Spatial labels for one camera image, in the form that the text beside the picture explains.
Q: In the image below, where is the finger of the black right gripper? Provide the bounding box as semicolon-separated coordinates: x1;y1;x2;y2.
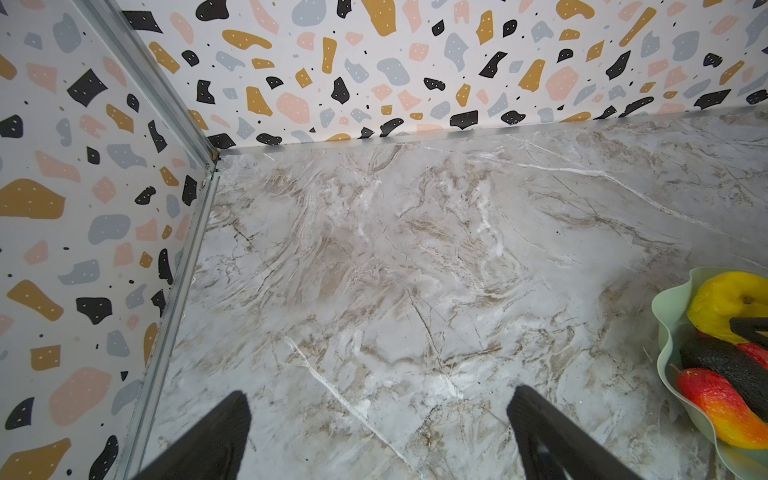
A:
729;317;768;348

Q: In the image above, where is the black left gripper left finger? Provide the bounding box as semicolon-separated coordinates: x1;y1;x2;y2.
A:
135;391;252;480

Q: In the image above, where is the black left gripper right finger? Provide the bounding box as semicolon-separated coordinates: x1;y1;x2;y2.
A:
506;385;639;480

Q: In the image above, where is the red fake strawberry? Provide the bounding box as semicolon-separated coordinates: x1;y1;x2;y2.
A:
696;330;767;369

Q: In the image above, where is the yellow fake bell pepper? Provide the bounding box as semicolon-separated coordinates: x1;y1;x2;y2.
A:
687;271;767;344

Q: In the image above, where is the dark green fake avocado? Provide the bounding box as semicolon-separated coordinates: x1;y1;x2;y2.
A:
679;337;767;422

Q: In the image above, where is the red orange mango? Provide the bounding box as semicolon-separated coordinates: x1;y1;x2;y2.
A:
676;368;767;450

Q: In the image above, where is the mint green wavy fruit bowl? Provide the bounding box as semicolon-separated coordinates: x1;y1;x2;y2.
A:
651;267;767;479

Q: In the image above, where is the aluminium corner post left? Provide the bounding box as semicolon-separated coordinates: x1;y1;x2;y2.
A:
74;0;220;480

